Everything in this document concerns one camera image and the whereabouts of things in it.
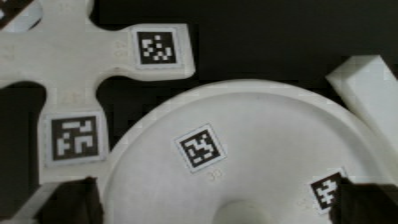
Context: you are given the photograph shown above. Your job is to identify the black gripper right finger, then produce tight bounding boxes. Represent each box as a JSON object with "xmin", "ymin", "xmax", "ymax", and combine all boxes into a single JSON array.
[{"xmin": 334, "ymin": 179, "xmax": 398, "ymax": 224}]

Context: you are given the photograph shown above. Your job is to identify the white round table top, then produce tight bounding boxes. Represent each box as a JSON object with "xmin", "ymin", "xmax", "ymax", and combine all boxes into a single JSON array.
[{"xmin": 102, "ymin": 80, "xmax": 398, "ymax": 224}]

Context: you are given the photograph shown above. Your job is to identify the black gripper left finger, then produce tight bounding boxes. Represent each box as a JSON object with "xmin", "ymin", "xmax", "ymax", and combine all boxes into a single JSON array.
[{"xmin": 14, "ymin": 177, "xmax": 103, "ymax": 224}]

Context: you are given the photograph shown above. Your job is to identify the white cross table base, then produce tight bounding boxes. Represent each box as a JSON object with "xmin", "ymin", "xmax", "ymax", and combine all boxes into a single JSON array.
[{"xmin": 0, "ymin": 0, "xmax": 196, "ymax": 183}]

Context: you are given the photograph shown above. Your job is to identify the white fence bar right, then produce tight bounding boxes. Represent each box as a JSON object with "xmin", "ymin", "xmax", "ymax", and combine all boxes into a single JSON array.
[{"xmin": 327, "ymin": 55, "xmax": 398, "ymax": 154}]

